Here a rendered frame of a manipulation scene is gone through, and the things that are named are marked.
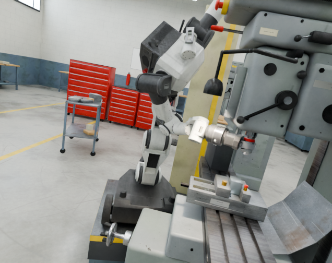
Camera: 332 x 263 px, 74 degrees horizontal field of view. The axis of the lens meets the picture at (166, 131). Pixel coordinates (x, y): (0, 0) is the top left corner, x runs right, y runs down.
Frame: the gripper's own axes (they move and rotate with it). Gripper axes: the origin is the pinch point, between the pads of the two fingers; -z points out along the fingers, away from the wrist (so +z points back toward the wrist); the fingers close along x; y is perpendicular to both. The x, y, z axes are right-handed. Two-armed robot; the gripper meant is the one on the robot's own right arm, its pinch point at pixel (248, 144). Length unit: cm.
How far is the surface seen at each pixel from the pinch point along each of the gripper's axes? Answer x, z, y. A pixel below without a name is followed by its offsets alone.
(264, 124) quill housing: -9.0, -4.4, -11.2
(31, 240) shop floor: -7, 135, 126
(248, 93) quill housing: -11.7, 4.1, -21.2
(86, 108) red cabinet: 316, 435, 101
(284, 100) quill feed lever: -11.0, -8.3, -21.1
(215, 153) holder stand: 40.0, 20.8, 20.6
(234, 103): -5.7, 9.1, -16.0
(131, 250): -30, 30, 54
